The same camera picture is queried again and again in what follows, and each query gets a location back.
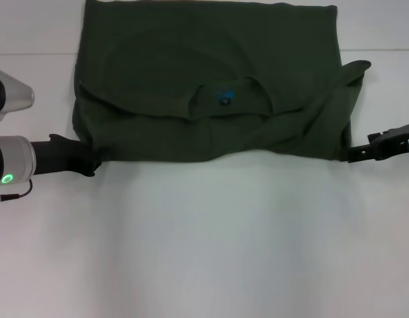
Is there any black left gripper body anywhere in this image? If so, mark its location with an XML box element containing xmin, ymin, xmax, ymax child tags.
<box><xmin>30</xmin><ymin>133</ymin><xmax>93</xmax><ymax>176</ymax></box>

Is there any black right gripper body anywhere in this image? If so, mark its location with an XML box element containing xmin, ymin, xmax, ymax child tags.
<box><xmin>366</xmin><ymin>123</ymin><xmax>409</xmax><ymax>160</ymax></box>

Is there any dark green printed T-shirt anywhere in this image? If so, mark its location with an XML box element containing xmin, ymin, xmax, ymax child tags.
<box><xmin>71</xmin><ymin>0</ymin><xmax>372</xmax><ymax>164</ymax></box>

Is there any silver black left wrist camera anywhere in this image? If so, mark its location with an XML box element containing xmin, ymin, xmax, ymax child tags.
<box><xmin>0</xmin><ymin>66</ymin><xmax>36</xmax><ymax>124</ymax></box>

